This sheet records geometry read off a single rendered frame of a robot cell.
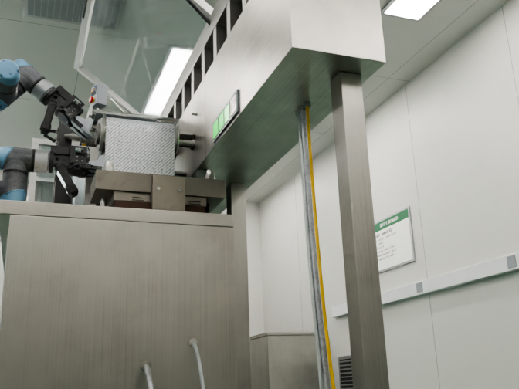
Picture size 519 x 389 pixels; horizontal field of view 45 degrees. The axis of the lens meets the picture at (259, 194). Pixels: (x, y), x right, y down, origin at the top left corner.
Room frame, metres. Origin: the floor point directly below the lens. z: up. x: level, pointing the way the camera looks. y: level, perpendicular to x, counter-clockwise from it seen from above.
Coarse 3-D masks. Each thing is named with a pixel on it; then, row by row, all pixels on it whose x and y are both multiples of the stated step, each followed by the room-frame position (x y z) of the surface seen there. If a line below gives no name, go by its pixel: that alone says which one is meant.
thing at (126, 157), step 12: (108, 144) 1.96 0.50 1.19; (120, 144) 1.98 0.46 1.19; (132, 144) 1.99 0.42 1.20; (144, 144) 2.01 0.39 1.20; (108, 156) 1.97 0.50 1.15; (120, 156) 1.98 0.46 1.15; (132, 156) 1.99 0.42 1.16; (144, 156) 2.01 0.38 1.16; (156, 156) 2.02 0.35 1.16; (168, 156) 2.04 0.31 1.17; (120, 168) 1.98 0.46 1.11; (132, 168) 1.99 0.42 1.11; (144, 168) 2.01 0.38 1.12; (156, 168) 2.02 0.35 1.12; (168, 168) 2.04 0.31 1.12
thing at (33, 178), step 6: (36, 138) 2.84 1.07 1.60; (36, 144) 2.84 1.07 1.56; (42, 144) 2.86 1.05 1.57; (48, 144) 2.86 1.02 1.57; (54, 144) 2.87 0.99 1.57; (72, 144) 2.90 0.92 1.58; (78, 144) 2.91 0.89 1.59; (30, 174) 2.84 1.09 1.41; (30, 180) 2.84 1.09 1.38; (36, 180) 3.39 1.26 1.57; (30, 186) 2.84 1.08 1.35; (30, 192) 2.84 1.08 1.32; (30, 198) 2.84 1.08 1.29
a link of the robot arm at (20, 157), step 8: (0, 152) 1.82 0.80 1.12; (8, 152) 1.82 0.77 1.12; (16, 152) 1.83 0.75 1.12; (24, 152) 1.84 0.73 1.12; (32, 152) 1.85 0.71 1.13; (0, 160) 1.82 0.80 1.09; (8, 160) 1.83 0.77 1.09; (16, 160) 1.83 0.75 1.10; (24, 160) 1.84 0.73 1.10; (32, 160) 1.85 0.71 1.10; (0, 168) 1.85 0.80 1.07; (8, 168) 1.83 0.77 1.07; (16, 168) 1.83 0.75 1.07; (24, 168) 1.85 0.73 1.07; (32, 168) 1.87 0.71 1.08
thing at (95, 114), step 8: (88, 112) 2.25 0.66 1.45; (96, 112) 2.24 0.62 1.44; (104, 112) 2.25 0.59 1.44; (112, 112) 2.26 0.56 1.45; (120, 112) 2.28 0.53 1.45; (96, 120) 2.31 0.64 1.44; (144, 120) 2.32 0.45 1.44; (152, 120) 2.33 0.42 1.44; (160, 120) 2.36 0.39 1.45; (168, 120) 2.34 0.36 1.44; (176, 120) 2.35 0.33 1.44
